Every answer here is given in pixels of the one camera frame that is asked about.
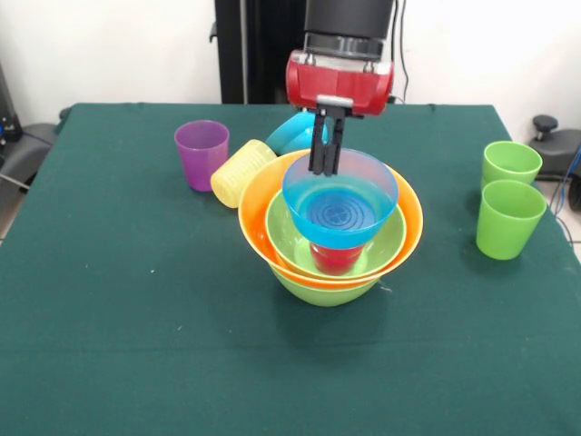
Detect black wall cable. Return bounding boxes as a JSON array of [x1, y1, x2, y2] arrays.
[[388, 0, 412, 104]]

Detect yellow plastic cup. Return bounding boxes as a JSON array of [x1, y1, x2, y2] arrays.
[[210, 138, 279, 210]]

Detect purple plastic cup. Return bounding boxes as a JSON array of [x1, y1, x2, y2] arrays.
[[173, 119, 231, 193]]

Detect red plastic cup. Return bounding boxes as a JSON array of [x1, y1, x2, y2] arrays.
[[309, 243, 366, 276]]

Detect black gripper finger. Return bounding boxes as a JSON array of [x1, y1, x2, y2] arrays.
[[322, 116, 349, 177], [308, 108, 329, 175]]

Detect large orange plastic bowl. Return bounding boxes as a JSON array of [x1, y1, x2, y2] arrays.
[[237, 147, 425, 291]]

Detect translucent blue plastic bowl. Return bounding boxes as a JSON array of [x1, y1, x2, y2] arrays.
[[281, 147, 400, 251]]

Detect ribbed cyan plastic bowl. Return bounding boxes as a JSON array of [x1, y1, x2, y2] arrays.
[[265, 112, 329, 155]]

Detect blue cable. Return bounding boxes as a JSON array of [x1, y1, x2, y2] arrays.
[[551, 149, 581, 214]]

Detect green plastic cup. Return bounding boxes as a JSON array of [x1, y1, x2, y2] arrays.
[[480, 141, 544, 192], [476, 179, 548, 262]]

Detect green plastic bowl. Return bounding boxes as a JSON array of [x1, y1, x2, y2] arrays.
[[264, 185, 408, 280], [270, 267, 380, 309]]

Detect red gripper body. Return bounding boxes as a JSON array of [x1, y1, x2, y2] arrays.
[[285, 49, 396, 120]]

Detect dark green table cloth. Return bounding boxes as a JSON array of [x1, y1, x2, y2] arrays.
[[0, 103, 581, 436]]

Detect black stand base with knob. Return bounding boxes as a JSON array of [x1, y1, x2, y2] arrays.
[[531, 114, 581, 183]]

